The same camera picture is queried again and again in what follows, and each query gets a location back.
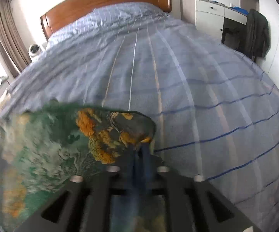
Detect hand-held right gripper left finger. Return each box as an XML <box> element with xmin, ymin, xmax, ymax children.
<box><xmin>16</xmin><ymin>146</ymin><xmax>140</xmax><ymax>232</ymax></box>

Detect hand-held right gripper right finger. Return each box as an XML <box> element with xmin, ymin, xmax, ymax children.
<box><xmin>139</xmin><ymin>145</ymin><xmax>260</xmax><ymax>232</ymax></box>

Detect green printed padded jacket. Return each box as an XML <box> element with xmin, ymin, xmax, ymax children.
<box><xmin>0</xmin><ymin>100</ymin><xmax>166</xmax><ymax>232</ymax></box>

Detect blue checked duvet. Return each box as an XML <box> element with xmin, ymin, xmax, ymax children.
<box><xmin>0</xmin><ymin>1</ymin><xmax>279</xmax><ymax>225</ymax></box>

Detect white round fan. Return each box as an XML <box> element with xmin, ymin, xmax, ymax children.
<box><xmin>28</xmin><ymin>43</ymin><xmax>43</xmax><ymax>58</ymax></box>

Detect black chair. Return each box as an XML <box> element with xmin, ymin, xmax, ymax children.
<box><xmin>221</xmin><ymin>17</ymin><xmax>248</xmax><ymax>51</ymax></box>

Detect white desk with drawers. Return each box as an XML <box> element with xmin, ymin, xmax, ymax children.
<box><xmin>180</xmin><ymin>0</ymin><xmax>251</xmax><ymax>41</ymax></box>

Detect dark jacket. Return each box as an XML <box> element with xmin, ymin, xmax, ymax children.
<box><xmin>243</xmin><ymin>8</ymin><xmax>271</xmax><ymax>60</ymax></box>

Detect brown curtain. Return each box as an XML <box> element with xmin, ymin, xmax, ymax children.
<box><xmin>0</xmin><ymin>0</ymin><xmax>32</xmax><ymax>78</ymax></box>

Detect blue cloth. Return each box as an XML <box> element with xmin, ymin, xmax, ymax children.
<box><xmin>233</xmin><ymin>5</ymin><xmax>248</xmax><ymax>14</ymax></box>

